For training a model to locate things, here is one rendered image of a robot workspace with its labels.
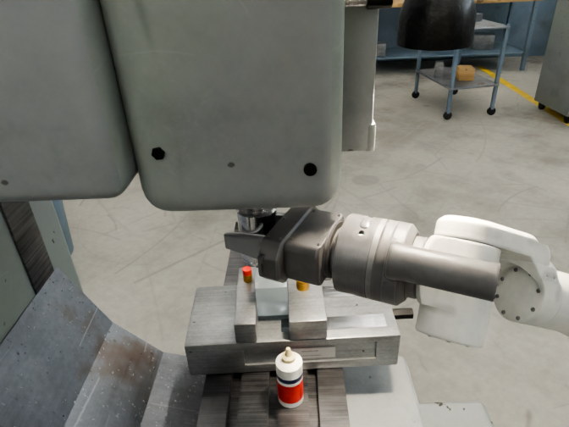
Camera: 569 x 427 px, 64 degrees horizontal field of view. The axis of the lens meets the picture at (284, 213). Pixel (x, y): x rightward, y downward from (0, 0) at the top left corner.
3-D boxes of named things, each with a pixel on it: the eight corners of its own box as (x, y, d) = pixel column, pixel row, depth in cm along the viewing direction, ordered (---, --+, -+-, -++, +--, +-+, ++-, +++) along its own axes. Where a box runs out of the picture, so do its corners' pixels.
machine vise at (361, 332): (379, 305, 90) (383, 259, 84) (397, 365, 77) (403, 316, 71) (201, 313, 90) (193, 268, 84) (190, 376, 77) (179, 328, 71)
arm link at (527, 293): (424, 213, 48) (518, 241, 53) (407, 296, 48) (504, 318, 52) (469, 213, 42) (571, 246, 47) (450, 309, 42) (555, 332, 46)
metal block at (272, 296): (287, 291, 82) (285, 264, 79) (288, 314, 76) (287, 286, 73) (258, 293, 82) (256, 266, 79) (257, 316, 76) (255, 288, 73)
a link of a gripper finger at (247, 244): (225, 226, 54) (273, 236, 51) (229, 249, 55) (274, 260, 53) (218, 233, 53) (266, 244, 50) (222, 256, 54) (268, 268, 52)
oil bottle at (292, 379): (303, 386, 74) (301, 337, 68) (304, 408, 70) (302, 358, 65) (278, 387, 74) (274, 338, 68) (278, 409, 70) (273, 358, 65)
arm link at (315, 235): (302, 180, 56) (399, 196, 52) (304, 246, 61) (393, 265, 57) (252, 232, 47) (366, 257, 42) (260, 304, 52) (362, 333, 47)
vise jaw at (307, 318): (318, 280, 86) (318, 263, 84) (327, 338, 73) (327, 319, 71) (286, 281, 86) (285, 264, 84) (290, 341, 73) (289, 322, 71)
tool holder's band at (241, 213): (278, 203, 56) (278, 196, 55) (273, 224, 51) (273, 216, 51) (241, 202, 56) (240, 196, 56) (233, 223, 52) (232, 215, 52)
